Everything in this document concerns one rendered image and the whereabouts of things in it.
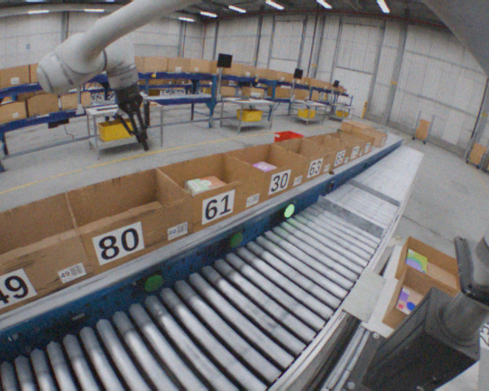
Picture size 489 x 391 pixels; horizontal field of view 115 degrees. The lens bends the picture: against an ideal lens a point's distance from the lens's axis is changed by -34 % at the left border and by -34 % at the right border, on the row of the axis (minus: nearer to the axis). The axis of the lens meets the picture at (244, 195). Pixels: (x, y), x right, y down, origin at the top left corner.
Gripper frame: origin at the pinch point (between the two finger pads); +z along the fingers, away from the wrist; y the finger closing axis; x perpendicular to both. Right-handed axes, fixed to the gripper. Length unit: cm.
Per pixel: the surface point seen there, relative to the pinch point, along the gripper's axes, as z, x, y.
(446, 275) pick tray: 65, -113, 89
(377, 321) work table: 50, -90, 32
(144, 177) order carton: 21.4, 10.7, -2.5
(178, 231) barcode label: 27.9, -19.0, -3.7
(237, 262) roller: 50, -32, 11
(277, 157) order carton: 50, 8, 76
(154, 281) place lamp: 31.8, -28.5, -20.4
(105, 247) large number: 15.1, -20.2, -27.0
